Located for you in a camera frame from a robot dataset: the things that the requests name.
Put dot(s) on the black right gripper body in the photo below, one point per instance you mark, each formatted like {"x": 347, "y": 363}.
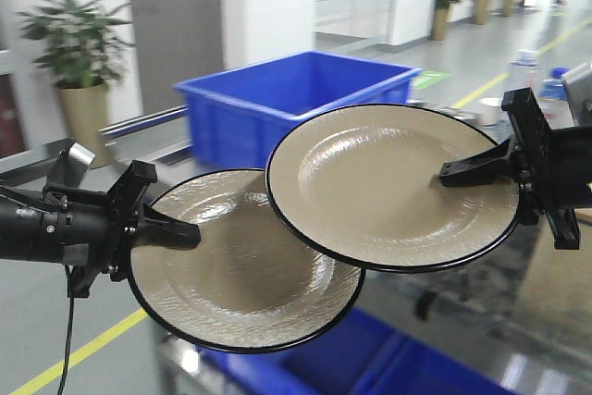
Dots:
{"x": 539, "y": 157}

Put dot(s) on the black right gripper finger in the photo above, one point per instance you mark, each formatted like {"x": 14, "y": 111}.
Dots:
{"x": 481, "y": 169}

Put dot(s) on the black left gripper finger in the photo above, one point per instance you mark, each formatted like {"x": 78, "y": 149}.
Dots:
{"x": 156, "y": 228}

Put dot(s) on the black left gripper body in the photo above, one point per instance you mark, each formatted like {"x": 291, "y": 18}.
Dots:
{"x": 110, "y": 223}

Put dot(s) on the beige plate black rim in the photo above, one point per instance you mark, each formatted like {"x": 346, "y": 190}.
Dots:
{"x": 249, "y": 285}
{"x": 360, "y": 184}

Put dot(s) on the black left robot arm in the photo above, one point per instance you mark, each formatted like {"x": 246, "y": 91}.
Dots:
{"x": 35, "y": 227}

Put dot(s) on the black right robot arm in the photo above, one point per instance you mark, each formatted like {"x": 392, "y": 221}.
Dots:
{"x": 579, "y": 169}

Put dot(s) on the large blue plastic crate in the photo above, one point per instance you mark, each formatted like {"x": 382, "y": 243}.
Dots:
{"x": 237, "y": 117}

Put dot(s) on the potted plant gold pot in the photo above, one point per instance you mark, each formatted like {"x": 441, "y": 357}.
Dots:
{"x": 84, "y": 54}

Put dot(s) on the grey door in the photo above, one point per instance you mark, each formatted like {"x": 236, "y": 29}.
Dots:
{"x": 175, "y": 40}

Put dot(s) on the blue crate lower front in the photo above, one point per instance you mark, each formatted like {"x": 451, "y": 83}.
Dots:
{"x": 361, "y": 355}

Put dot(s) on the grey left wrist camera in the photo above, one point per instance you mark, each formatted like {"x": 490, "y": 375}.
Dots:
{"x": 69, "y": 169}

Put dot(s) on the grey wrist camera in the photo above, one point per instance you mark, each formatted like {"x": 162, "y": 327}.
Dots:
{"x": 69, "y": 169}
{"x": 577, "y": 85}

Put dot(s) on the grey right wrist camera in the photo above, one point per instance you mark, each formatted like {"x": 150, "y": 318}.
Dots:
{"x": 577, "y": 85}

